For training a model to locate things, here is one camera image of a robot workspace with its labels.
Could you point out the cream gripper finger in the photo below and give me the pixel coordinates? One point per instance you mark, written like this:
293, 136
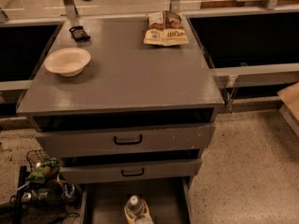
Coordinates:
146, 218
130, 214

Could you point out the clear plastic water bottle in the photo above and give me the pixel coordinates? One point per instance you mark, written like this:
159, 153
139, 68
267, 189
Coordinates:
136, 201

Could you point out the grey open bottom drawer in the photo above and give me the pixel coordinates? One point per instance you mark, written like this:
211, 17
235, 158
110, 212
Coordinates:
167, 199

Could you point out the grey middle drawer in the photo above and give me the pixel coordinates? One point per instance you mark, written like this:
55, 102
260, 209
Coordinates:
131, 171

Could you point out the grey top drawer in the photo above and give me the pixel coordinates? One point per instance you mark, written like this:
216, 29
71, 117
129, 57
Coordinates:
125, 141

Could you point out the grey drawer cabinet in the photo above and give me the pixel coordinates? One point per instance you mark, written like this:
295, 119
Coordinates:
127, 84

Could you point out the green chip bag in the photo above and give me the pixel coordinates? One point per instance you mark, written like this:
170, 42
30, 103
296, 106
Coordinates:
44, 171

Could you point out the white ceramic bowl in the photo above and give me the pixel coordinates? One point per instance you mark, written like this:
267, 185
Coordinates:
67, 62

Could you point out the brown and yellow snack bag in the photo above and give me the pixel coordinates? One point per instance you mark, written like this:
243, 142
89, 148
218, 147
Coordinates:
165, 28

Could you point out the small black snack packet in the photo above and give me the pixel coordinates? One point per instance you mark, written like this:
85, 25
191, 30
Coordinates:
79, 34

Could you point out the black wire basket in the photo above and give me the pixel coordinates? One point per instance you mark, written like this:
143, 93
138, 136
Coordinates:
34, 157

